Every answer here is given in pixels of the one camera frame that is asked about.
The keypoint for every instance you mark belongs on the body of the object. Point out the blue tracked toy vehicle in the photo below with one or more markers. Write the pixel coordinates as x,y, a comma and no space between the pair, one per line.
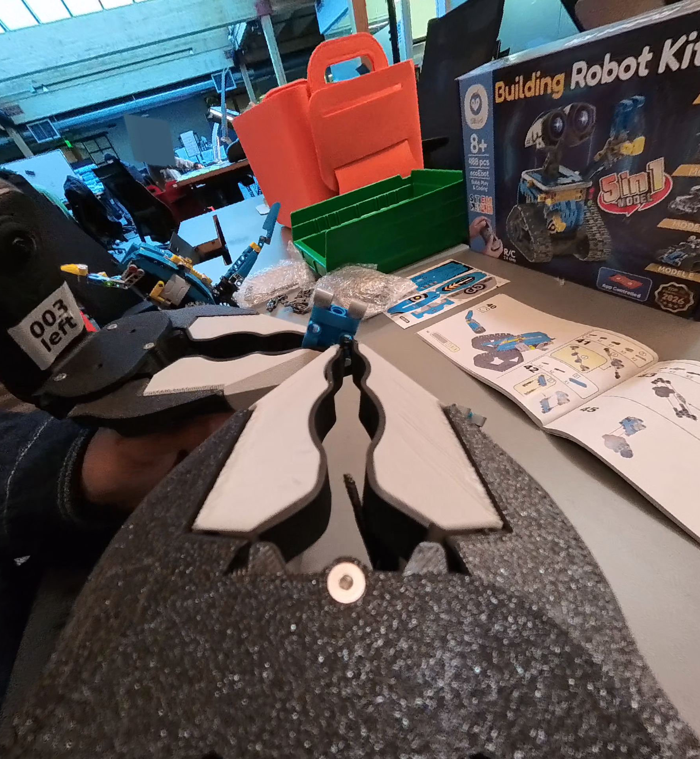
166,278

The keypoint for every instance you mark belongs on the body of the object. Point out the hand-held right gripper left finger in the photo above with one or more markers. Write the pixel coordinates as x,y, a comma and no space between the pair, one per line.
261,468

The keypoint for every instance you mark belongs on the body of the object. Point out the grey desk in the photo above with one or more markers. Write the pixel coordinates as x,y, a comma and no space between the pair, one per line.
682,593

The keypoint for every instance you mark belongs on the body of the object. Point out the person's left hand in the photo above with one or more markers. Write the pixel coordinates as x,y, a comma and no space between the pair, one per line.
136,468

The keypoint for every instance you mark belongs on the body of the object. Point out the blue beam brick assembly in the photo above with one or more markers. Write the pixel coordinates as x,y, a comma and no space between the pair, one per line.
326,326

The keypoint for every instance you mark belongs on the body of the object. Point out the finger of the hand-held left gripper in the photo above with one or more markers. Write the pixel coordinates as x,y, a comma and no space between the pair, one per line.
249,326
237,373

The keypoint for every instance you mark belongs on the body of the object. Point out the robot kit box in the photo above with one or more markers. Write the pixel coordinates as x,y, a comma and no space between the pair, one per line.
622,267

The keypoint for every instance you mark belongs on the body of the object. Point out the clear bag of parts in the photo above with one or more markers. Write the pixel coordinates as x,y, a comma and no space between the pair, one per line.
379,290
273,284

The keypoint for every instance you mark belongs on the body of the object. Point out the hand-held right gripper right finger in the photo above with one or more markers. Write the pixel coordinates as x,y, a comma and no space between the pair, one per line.
433,468

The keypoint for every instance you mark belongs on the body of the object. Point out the blue sticker sheet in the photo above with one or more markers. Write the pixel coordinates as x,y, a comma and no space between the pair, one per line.
445,290

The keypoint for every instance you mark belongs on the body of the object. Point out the green plastic bin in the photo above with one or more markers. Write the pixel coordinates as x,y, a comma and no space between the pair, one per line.
385,237

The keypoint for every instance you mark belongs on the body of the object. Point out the instruction booklet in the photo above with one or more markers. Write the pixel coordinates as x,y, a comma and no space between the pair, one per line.
593,403

